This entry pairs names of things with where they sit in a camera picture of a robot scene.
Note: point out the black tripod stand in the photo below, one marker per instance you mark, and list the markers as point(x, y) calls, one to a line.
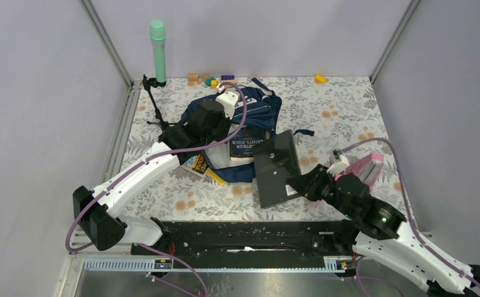
point(149, 83)

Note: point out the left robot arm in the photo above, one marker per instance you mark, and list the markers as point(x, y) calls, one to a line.
point(98, 211)

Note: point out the dark blue hardcover book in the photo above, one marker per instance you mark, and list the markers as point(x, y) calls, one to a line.
point(241, 146)

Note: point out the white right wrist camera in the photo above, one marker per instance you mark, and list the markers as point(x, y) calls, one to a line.
point(338, 162)

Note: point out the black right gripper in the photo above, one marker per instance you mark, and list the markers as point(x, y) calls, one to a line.
point(306, 185)

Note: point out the colourful treehouse storey book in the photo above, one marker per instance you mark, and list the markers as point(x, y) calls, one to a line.
point(196, 165)

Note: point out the black notebook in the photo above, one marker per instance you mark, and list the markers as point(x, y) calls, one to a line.
point(275, 161)

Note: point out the slotted metal cable rail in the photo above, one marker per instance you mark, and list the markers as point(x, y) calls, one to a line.
point(223, 263)

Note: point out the long wooden block rear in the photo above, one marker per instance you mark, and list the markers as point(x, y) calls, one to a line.
point(233, 81)

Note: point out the teal toy block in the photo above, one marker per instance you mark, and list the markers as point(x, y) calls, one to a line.
point(209, 81)

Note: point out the green microphone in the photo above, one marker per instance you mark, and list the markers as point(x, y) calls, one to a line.
point(158, 40)

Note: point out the navy blue student backpack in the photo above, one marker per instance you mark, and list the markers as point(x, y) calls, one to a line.
point(233, 161)

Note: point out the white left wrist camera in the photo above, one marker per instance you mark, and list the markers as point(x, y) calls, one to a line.
point(229, 98)

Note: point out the light wooden cube block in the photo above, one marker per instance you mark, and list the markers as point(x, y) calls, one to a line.
point(193, 77)

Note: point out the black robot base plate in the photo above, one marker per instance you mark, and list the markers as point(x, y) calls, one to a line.
point(260, 238)

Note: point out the yellow block far right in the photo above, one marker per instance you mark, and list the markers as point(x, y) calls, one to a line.
point(319, 79)

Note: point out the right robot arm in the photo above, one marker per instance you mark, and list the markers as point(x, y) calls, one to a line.
point(377, 230)

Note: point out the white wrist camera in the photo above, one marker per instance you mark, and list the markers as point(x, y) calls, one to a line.
point(229, 98)
point(338, 162)

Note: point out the pink box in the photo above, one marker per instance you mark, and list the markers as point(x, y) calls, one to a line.
point(367, 169)

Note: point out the yellow book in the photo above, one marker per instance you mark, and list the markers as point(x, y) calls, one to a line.
point(216, 178)

